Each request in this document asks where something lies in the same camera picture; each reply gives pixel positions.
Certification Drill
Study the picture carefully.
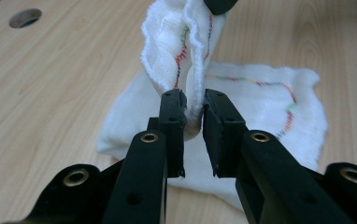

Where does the white towel with coloured stitching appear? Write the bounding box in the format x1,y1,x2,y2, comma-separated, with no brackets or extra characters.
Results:
96,0,329,213

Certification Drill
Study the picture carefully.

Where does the round table cable hole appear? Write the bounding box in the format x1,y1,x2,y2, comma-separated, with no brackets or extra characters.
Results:
8,7,43,30

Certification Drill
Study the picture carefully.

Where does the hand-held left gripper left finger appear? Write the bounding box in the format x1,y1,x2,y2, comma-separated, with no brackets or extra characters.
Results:
101,89,189,224

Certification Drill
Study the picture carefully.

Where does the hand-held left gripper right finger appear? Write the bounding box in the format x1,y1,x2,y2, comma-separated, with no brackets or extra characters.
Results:
201,88,357,224

